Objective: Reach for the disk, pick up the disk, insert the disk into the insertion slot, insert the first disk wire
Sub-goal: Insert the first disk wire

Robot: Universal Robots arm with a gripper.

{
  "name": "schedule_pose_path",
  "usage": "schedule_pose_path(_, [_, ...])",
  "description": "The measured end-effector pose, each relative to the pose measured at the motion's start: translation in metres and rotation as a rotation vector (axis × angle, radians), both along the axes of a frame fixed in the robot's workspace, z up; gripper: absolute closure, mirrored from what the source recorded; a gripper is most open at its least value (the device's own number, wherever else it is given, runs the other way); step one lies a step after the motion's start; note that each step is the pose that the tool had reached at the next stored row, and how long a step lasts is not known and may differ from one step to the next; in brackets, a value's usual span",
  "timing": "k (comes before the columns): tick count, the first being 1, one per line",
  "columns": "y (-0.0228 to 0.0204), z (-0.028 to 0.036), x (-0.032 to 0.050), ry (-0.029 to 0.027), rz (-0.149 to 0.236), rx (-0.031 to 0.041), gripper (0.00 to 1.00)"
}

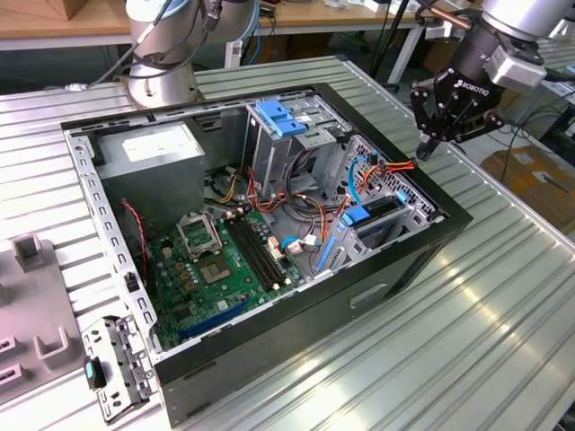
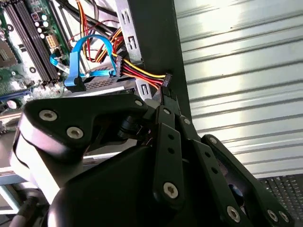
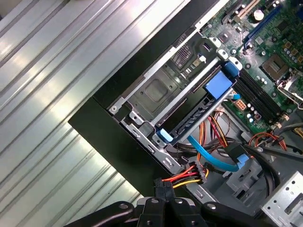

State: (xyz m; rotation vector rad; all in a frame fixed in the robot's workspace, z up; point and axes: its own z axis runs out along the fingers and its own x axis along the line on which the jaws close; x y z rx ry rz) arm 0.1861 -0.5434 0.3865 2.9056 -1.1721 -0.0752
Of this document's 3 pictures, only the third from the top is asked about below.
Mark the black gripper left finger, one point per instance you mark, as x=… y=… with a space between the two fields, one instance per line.
x=149 y=212

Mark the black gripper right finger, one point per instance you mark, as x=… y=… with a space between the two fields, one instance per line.
x=187 y=215

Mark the hard disk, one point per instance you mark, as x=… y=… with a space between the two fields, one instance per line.
x=217 y=87

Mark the grey metal disk bay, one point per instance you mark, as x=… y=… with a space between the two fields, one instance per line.
x=156 y=89

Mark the black RAM slot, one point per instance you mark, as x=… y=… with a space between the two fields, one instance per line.
x=257 y=99
x=265 y=93
x=262 y=95

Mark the blue expansion slot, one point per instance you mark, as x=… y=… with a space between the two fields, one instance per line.
x=260 y=26

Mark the beige expansion slot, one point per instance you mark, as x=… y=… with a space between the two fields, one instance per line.
x=247 y=9

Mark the black open PC case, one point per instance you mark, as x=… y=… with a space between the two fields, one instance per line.
x=113 y=132

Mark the grey metal drive cage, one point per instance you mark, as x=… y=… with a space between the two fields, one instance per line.
x=284 y=201

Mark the beige board connector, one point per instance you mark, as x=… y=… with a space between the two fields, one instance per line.
x=241 y=105

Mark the metal socket cover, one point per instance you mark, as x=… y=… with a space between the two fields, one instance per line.
x=286 y=87

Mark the CPU socket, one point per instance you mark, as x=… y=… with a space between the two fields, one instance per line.
x=274 y=66

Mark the green motherboard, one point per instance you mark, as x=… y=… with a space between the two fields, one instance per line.
x=254 y=53

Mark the silver coin battery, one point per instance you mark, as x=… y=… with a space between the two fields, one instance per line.
x=258 y=15

